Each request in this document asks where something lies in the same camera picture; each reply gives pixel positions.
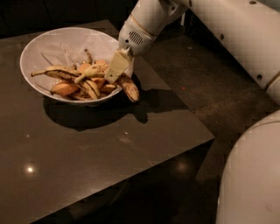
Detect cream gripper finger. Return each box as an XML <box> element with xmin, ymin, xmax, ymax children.
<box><xmin>104</xmin><ymin>47</ymin><xmax>133</xmax><ymax>84</ymax></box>

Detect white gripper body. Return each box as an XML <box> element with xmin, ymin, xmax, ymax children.
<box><xmin>118</xmin><ymin>14</ymin><xmax>158</xmax><ymax>57</ymax></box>

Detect spotted yellow banana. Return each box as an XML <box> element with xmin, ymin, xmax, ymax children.
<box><xmin>78</xmin><ymin>61</ymin><xmax>139</xmax><ymax>102</ymax></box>

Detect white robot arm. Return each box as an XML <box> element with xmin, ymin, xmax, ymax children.
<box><xmin>108</xmin><ymin>11</ymin><xmax>278</xmax><ymax>224</ymax></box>

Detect white bowl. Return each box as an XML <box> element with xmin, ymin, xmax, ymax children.
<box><xmin>20</xmin><ymin>27</ymin><xmax>133</xmax><ymax>106</ymax></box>

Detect dark bruised banana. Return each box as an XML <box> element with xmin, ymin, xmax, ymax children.
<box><xmin>31</xmin><ymin>66</ymin><xmax>100</xmax><ymax>100</ymax></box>

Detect orange fruit piece centre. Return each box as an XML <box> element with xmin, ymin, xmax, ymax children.
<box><xmin>92</xmin><ymin>78</ymin><xmax>106</xmax><ymax>88</ymax></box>

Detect orange fruit piece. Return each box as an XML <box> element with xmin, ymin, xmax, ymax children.
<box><xmin>92</xmin><ymin>78</ymin><xmax>106</xmax><ymax>88</ymax></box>
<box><xmin>51</xmin><ymin>82</ymin><xmax>79</xmax><ymax>96</ymax></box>

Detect white paper liner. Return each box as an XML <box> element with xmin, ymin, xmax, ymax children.
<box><xmin>40</xmin><ymin>30</ymin><xmax>136</xmax><ymax>95</ymax></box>

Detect orange fruit piece left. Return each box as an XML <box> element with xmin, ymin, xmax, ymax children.
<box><xmin>51</xmin><ymin>82</ymin><xmax>79</xmax><ymax>96</ymax></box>

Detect dark base cabinets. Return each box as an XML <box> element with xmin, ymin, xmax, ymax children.
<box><xmin>0</xmin><ymin>0</ymin><xmax>137</xmax><ymax>39</ymax></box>

